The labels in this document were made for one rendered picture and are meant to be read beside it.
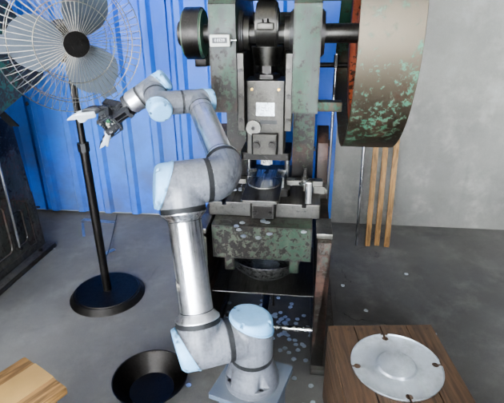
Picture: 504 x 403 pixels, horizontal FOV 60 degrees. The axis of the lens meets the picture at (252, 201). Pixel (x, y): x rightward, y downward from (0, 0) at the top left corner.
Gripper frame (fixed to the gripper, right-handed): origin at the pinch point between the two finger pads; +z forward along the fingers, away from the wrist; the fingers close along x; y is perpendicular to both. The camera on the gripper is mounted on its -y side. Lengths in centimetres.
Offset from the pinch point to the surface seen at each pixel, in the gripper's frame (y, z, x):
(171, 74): -130, -15, 65
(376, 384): 91, -41, 77
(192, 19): -21, -52, -1
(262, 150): 7, -47, 44
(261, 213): 21, -33, 60
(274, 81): -2, -65, 27
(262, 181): 12, -40, 54
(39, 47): -45.9, 4.8, -17.0
